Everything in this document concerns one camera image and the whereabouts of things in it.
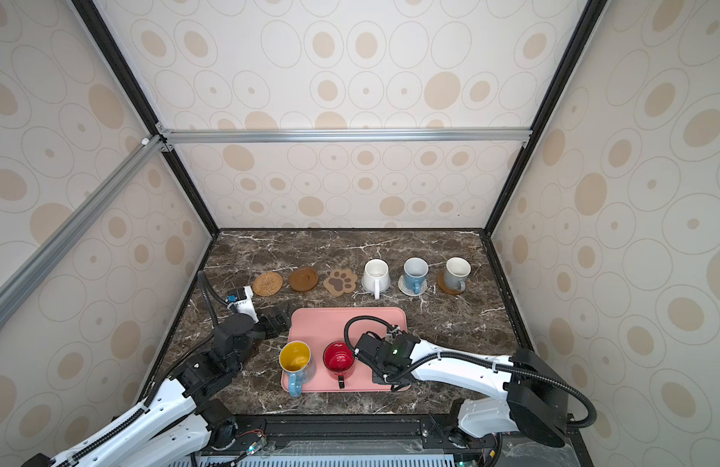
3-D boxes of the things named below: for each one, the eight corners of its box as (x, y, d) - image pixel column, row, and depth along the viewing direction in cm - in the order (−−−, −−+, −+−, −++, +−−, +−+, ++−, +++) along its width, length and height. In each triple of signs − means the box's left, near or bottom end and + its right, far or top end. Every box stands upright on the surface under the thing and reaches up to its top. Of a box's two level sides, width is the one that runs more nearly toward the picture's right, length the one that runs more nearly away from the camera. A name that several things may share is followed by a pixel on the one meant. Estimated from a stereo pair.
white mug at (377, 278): (355, 290, 104) (354, 274, 96) (372, 269, 110) (372, 253, 102) (378, 303, 100) (378, 287, 93) (393, 281, 106) (396, 264, 99)
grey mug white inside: (438, 296, 102) (444, 278, 94) (443, 273, 109) (450, 254, 100) (459, 302, 101) (467, 285, 92) (463, 278, 107) (471, 260, 99)
